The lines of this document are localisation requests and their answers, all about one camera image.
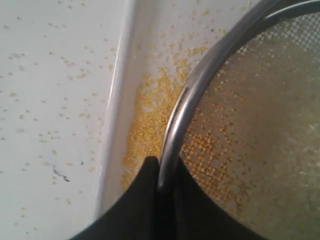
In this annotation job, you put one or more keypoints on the yellow fine grains on tray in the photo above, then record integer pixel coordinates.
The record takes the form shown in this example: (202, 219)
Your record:
(154, 101)

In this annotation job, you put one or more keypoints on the white square tray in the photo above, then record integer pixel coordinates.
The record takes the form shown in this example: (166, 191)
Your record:
(150, 26)

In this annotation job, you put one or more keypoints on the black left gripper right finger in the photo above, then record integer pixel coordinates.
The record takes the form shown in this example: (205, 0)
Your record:
(187, 213)

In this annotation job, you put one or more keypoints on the round steel mesh sieve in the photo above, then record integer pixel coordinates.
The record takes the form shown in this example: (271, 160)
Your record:
(262, 17)

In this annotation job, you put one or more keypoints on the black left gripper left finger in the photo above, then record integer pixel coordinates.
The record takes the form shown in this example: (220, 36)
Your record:
(132, 216)

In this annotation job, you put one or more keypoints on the pile of sieved grains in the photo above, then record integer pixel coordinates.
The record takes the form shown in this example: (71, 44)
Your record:
(254, 142)

